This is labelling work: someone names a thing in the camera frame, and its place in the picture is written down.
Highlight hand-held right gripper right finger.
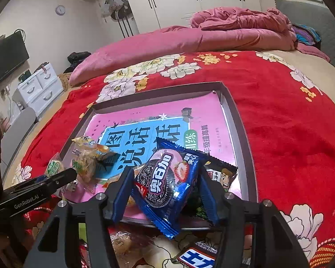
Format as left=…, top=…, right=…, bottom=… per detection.
left=199, top=170, right=310, bottom=268

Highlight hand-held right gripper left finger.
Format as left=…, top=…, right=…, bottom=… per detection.
left=22, top=167, right=136, bottom=268

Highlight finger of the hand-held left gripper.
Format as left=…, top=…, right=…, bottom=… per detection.
left=45, top=168, right=78, bottom=188

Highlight yellow white candy packet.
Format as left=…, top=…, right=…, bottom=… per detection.
left=71, top=136, right=98, bottom=149

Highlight blue cookie packet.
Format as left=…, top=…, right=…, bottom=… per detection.
left=130, top=138, right=210, bottom=241

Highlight orange white snack packet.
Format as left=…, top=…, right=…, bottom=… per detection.
left=96, top=143, right=120, bottom=171

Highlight grey cardboard box tray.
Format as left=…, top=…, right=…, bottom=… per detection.
left=56, top=82, right=259, bottom=231

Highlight green round snack packet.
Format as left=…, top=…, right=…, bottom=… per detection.
left=46, top=152, right=65, bottom=178

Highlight black green pea snack packet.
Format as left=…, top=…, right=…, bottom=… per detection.
left=184, top=149, right=238, bottom=219

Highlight clear biscuit packet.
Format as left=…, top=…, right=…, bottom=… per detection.
left=110, top=229, right=146, bottom=268

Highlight brown chocolate bar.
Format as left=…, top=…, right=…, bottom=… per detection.
left=172, top=240, right=222, bottom=268

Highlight white drawer cabinet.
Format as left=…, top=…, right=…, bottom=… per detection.
left=13, top=63, right=64, bottom=118

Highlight pink book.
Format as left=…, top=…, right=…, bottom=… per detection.
left=71, top=91, right=242, bottom=221

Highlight woven basket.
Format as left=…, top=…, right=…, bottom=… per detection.
left=59, top=73, right=73, bottom=91

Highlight red floral blanket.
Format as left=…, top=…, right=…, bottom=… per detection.
left=3, top=51, right=335, bottom=268

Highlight black bag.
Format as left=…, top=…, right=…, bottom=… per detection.
left=67, top=51, right=92, bottom=73

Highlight black television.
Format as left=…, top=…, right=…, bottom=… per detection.
left=0, top=31, right=30, bottom=91

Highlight pink quilt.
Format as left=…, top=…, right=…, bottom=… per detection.
left=69, top=7, right=331, bottom=87

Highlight black striped hanging garment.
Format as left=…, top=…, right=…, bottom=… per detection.
left=112, top=8, right=134, bottom=38

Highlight beige bed sheet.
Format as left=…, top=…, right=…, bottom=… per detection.
left=268, top=49, right=335, bottom=104

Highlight hanging bags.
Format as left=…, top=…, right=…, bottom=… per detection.
left=100, top=0, right=130, bottom=20

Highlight colourful striped cloth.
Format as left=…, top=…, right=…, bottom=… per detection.
left=292, top=24, right=322, bottom=46

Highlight white wardrobe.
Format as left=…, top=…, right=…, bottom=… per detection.
left=75, top=0, right=261, bottom=38

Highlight grey padded headboard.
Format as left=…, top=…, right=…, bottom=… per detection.
left=275, top=0, right=335, bottom=76

